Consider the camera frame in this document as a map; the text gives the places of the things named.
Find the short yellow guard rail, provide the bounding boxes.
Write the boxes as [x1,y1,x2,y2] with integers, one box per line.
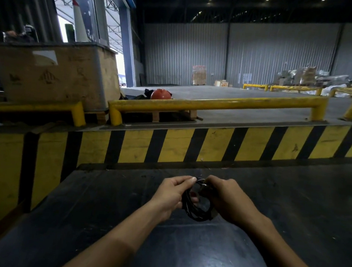
[0,93,88,128]

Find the large plywood crate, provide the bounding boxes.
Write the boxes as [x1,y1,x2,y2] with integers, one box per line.
[0,33,126,115]

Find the distant yellow guard rail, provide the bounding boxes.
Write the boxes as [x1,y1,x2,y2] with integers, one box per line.
[243,79,324,97]

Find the orange hard hat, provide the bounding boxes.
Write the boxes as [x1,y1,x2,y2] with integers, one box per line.
[150,88,173,102]

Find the yellow black striped dock edge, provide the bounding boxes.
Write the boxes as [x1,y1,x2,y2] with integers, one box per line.
[0,86,352,267]

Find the person's right forearm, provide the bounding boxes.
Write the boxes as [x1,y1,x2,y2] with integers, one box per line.
[238,214,346,267]

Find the dark clothing bundle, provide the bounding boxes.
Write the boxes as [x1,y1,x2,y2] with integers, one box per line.
[119,86,156,103]

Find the wrapped pallet of boxes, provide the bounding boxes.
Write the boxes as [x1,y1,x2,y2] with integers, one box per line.
[191,65,208,87]

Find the person's left forearm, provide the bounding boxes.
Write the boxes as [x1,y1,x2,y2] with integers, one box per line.
[56,191,170,267]

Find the pile of wrapped goods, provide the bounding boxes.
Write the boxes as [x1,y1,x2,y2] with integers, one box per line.
[273,63,352,99]

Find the person's left hand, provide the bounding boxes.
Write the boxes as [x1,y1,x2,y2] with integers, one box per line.
[147,172,202,228]

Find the white traffic cone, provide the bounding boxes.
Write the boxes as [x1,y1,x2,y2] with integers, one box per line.
[68,0,95,44]

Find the wooden pallet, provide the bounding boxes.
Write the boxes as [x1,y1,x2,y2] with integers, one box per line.
[84,98,204,135]

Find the long yellow guard rail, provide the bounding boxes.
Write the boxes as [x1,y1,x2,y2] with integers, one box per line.
[106,75,330,146]

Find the person's right hand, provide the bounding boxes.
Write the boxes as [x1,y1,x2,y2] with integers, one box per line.
[196,174,276,231]

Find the blue door frame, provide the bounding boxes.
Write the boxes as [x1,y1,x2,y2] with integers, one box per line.
[101,0,145,89]

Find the black cable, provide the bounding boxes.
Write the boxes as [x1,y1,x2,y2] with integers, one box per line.
[179,176,222,224]

